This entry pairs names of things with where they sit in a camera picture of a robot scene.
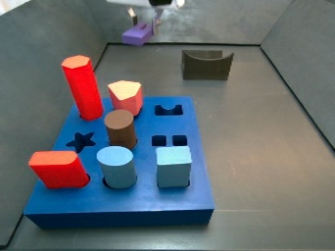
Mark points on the salmon pentagon peg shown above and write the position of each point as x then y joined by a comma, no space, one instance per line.
125,95

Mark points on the tall red hexagonal peg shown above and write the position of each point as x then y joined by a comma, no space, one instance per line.
83,84

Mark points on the light blue cylinder peg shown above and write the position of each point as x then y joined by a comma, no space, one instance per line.
117,167

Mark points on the purple double-square block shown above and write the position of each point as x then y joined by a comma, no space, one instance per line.
138,34

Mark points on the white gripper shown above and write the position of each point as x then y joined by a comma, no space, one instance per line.
150,3

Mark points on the light blue square peg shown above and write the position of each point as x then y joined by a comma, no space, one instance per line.
174,166

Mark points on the brown cylinder peg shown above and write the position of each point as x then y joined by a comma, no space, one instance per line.
120,129

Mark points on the blue shape sorter board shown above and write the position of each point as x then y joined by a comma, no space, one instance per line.
166,124

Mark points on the black curved holder stand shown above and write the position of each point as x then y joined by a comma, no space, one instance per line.
206,64

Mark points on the red half-round peg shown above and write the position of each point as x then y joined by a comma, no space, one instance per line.
59,169

